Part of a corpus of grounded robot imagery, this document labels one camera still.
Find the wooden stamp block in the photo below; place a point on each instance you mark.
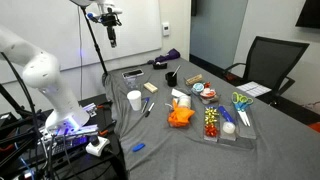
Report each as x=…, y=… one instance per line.
x=194, y=79

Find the white emergency stop box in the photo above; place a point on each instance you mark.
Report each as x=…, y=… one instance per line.
x=97, y=146

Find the blue round tin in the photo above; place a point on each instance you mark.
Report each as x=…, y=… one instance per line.
x=197, y=87

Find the black wall television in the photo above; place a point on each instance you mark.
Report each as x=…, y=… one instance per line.
x=308, y=13

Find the black tripod stand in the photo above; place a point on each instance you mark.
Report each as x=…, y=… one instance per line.
x=95, y=43

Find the gold gift bow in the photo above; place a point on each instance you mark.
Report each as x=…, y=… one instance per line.
x=211, y=115

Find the small red gift bow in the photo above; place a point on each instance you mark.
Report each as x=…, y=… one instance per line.
x=207, y=84

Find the purple cloth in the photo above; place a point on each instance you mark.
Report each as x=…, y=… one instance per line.
x=168, y=55

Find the blue tube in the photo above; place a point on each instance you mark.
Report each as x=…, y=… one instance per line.
x=226, y=115

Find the white paper cup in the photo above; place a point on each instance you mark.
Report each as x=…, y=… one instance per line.
x=134, y=100

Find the orange cloth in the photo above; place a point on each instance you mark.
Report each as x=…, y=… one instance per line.
x=180, y=116

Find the black office chair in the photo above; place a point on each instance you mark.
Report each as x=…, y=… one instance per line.
x=270, y=63

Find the white wall board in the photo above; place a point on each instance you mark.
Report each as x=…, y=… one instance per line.
x=140, y=26

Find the white tape roll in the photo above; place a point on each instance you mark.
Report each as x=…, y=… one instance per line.
x=184, y=101

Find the clear plastic tray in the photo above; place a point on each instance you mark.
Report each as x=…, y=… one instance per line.
x=248, y=131
x=228, y=136
x=211, y=139
x=213, y=100

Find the white small box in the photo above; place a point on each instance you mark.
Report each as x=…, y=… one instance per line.
x=178, y=92

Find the white wall thermostat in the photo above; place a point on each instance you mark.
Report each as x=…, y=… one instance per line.
x=165, y=29

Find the white paper sheet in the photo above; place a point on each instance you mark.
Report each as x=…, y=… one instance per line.
x=253, y=89

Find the black marker pen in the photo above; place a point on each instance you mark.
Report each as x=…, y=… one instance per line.
x=149, y=109

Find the black mug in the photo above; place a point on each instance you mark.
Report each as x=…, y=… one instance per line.
x=171, y=80

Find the blue marker pen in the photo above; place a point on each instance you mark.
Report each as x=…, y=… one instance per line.
x=145, y=104

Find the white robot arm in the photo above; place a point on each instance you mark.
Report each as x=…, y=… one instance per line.
x=43, y=73

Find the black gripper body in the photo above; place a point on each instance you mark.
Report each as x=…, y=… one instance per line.
x=111, y=30

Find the clear plastic container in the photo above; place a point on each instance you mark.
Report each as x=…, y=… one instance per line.
x=132, y=84

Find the silver spoon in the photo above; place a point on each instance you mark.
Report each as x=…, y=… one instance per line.
x=176, y=70

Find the grey tablecloth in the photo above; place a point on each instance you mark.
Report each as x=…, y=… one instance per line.
x=186, y=153

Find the blue marker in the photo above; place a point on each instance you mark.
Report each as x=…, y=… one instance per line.
x=138, y=147

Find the red white ribbon roll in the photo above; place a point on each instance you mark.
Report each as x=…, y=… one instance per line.
x=208, y=93

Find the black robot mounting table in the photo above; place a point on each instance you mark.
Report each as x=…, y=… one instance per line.
x=100, y=166

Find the light wooden block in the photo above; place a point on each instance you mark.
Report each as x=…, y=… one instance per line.
x=150, y=87

